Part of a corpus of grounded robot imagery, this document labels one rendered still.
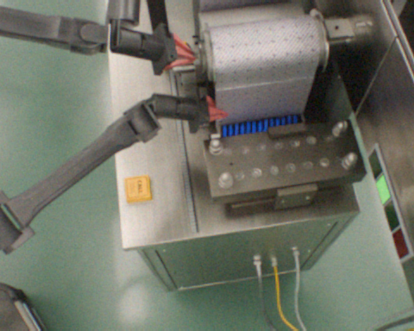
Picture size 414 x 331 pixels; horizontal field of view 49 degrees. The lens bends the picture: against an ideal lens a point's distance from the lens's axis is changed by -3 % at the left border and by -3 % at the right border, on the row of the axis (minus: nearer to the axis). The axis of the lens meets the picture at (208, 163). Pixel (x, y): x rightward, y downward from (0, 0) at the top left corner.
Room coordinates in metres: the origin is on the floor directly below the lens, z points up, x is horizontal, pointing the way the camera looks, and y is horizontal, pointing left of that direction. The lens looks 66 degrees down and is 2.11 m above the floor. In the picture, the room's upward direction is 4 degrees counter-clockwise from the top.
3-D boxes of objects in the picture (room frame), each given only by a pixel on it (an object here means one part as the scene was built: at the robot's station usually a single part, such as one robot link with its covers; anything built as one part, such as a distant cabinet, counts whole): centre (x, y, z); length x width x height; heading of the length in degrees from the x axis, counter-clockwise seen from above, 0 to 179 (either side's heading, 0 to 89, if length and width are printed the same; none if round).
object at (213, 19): (0.79, -0.13, 1.17); 0.26 x 0.12 x 0.12; 95
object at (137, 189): (0.48, 0.20, 0.91); 0.07 x 0.07 x 0.02; 5
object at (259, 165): (0.49, -0.20, 1.00); 0.40 x 0.16 x 0.06; 95
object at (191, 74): (0.69, 0.03, 1.05); 0.06 x 0.05 x 0.31; 95
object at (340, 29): (0.69, -0.32, 1.28); 0.06 x 0.05 x 0.02; 95
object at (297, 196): (0.40, -0.22, 0.96); 0.10 x 0.03 x 0.11; 95
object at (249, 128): (0.59, -0.15, 1.03); 0.21 x 0.04 x 0.03; 95
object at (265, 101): (0.61, -0.14, 1.11); 0.23 x 0.01 x 0.18; 95
